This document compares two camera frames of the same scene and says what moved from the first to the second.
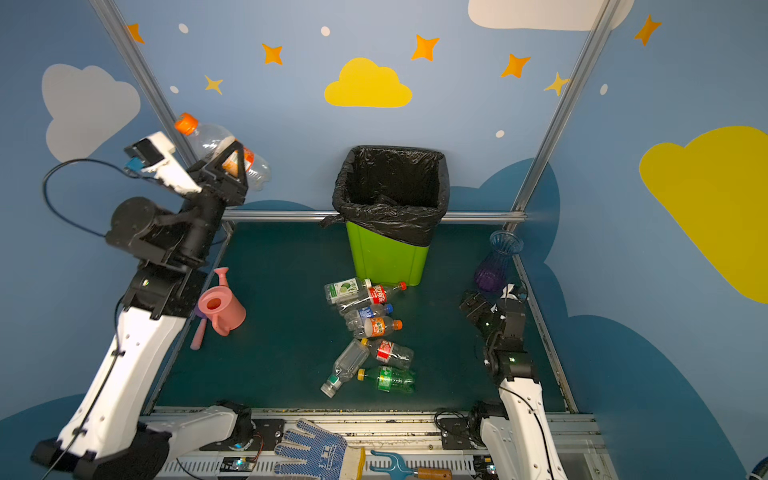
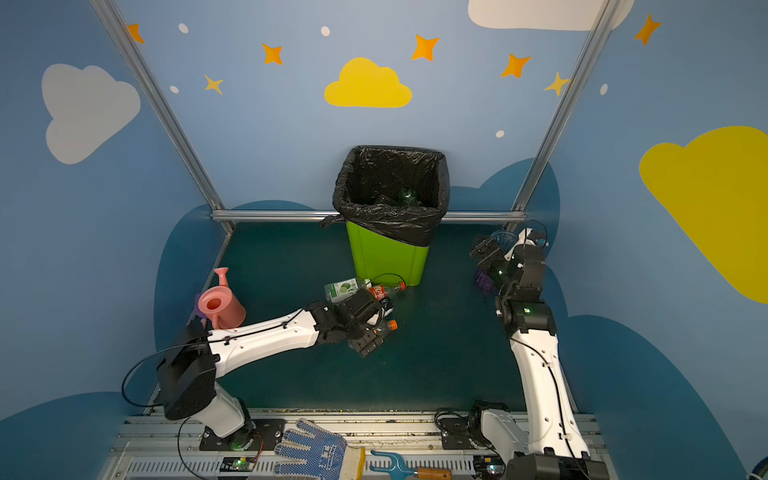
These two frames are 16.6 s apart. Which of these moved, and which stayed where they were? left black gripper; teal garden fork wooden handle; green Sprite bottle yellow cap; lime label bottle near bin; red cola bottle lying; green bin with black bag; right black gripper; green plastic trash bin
Moved: right black gripper; green Sprite bottle yellow cap; left black gripper
Stayed: lime label bottle near bin; green bin with black bag; red cola bottle lying; teal garden fork wooden handle; green plastic trash bin
